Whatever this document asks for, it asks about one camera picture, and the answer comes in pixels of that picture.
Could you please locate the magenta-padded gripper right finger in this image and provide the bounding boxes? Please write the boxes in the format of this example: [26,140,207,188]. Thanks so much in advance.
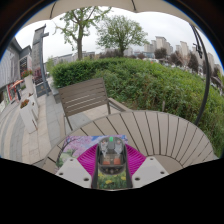
[122,143,170,190]

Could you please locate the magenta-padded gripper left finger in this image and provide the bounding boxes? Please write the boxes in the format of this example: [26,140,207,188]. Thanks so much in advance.
[54,143,100,190]

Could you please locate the transparent grey computer mouse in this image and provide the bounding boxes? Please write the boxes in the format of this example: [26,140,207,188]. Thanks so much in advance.
[96,135,128,176]

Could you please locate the flower print mouse pad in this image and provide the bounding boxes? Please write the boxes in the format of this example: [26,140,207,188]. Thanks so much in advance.
[54,134,129,190]

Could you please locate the white planter with flowers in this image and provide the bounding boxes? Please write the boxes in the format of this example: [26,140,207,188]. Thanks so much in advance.
[20,68,35,96]
[18,98,38,134]

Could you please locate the brown slatted chair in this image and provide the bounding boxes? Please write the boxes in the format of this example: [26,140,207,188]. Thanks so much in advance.
[57,77,133,133]

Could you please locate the green hedge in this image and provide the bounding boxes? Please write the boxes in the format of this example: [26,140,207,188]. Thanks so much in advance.
[49,57,224,158]

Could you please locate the dark curved parasol pole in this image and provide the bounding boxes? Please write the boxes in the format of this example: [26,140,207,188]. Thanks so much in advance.
[188,21,213,127]

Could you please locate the grey sign pillar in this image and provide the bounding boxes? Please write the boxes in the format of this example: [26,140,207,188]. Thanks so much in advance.
[31,24,51,98]

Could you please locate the thin sparse tree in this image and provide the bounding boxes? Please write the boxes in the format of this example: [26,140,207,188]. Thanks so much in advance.
[54,6,113,61]

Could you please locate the distant apartment buildings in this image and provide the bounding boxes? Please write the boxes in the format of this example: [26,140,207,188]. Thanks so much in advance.
[143,35,221,76]

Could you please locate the leafy round tree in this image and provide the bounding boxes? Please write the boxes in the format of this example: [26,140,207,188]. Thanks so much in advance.
[96,14,149,56]

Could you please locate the beige parasol canopy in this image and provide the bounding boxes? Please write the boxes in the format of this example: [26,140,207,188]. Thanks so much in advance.
[23,0,204,29]

